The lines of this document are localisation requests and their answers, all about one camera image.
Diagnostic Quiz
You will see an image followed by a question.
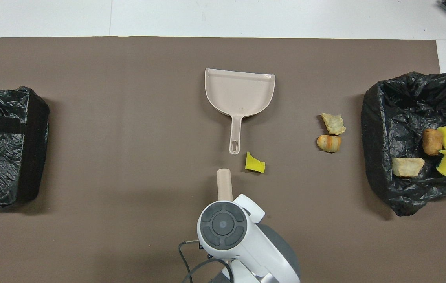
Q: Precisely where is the beige plastic dustpan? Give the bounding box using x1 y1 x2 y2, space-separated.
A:
205 68 276 155

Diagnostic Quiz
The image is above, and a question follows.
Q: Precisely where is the small yellow sponge piece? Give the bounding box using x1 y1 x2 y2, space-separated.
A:
245 151 266 174

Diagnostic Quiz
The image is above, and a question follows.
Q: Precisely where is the croissant pastry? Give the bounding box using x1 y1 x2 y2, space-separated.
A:
392 157 425 178
317 134 342 153

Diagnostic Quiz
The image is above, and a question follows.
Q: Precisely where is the pale torn bread piece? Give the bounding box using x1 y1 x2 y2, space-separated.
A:
321 113 346 136

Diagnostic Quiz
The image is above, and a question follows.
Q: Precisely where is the brown bread roll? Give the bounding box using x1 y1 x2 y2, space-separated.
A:
422 129 444 156

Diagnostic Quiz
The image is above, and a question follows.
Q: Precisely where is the brown table mat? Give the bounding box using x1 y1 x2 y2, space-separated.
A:
0 37 446 283

